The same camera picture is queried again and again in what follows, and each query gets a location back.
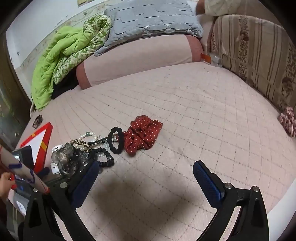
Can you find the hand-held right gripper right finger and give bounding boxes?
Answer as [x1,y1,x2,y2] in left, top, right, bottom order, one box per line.
[193,160,270,241]

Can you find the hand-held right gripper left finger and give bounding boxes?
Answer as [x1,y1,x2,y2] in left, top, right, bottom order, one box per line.
[23,160,100,241]

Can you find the red-rimmed white tray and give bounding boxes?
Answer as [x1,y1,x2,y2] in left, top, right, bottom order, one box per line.
[19,122,54,172]

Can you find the white hair accessory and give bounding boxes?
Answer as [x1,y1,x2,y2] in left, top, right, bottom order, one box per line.
[50,146,62,174]

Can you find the leopard print scrunchie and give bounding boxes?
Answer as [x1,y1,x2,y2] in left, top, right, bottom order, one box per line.
[70,138,92,153]

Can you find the silver hair clip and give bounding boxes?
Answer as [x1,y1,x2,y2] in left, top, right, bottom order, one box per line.
[91,136,112,149]

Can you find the pearl bracelet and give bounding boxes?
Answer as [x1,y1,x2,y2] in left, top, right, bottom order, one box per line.
[78,131,102,142]

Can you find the plain black hair tie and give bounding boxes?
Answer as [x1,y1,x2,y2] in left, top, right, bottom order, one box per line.
[108,127,125,154]

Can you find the red polka-dot scrunchie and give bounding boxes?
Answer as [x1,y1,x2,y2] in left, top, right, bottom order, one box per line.
[123,115,163,156]

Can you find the person's left hand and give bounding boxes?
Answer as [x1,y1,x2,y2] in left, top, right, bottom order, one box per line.
[0,172,16,199]

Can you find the beige stick with blue marks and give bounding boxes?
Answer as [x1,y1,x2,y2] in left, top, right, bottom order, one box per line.
[0,145,50,194]

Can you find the brown patterned hair clip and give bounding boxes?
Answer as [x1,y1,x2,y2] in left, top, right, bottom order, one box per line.
[32,115,43,129]

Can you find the dark wooden cabinet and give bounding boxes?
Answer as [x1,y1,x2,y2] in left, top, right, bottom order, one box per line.
[0,30,31,149]

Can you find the green quilt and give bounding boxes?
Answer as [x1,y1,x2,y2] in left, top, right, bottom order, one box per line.
[31,14,112,111]

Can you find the clear bottle with orange label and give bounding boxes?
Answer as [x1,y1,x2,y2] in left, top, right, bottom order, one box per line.
[201,53,223,68]

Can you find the pink bolster pillow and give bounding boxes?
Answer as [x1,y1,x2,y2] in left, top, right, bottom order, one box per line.
[76,32,205,90]

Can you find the striped floral sofa cushion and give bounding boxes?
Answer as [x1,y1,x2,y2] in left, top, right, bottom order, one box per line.
[207,14,296,114]

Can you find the grey quilted pillow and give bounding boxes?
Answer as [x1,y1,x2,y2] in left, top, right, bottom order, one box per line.
[94,0,204,57]

